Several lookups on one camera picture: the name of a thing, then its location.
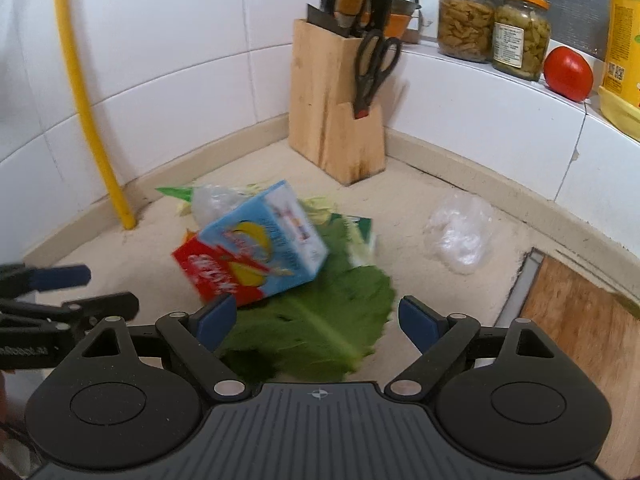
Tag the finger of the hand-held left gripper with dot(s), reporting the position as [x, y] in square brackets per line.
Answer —
[60, 277]
[115, 306]

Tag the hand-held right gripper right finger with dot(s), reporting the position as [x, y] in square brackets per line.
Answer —
[420, 322]

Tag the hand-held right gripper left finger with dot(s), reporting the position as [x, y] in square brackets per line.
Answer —
[217, 322]

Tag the blue and red carton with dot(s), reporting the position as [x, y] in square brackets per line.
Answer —
[260, 245]

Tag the large green lettuce leaf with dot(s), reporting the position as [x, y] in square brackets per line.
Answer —
[310, 330]

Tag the green carton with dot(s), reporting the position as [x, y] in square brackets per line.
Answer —
[362, 225]

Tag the white plastic bag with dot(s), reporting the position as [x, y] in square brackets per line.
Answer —
[215, 202]

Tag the clear crumpled plastic bag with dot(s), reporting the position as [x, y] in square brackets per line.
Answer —
[457, 235]

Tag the wooden cutting board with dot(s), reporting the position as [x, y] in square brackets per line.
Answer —
[575, 340]

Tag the yellow pipe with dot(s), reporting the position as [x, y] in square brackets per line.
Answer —
[82, 95]

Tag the wooden knife block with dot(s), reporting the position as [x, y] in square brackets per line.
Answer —
[320, 110]

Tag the black scissors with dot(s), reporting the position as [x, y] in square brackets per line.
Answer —
[367, 85]

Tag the red tomato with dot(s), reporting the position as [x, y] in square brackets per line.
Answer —
[567, 75]

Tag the glass jar with orange lid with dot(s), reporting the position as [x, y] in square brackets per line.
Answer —
[520, 40]

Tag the glass jar with dark lid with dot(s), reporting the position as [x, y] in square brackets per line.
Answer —
[465, 25]

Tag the orange and metal container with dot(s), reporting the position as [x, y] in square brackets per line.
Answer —
[405, 20]

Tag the yellow oil bottle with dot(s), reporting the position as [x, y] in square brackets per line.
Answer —
[622, 60]

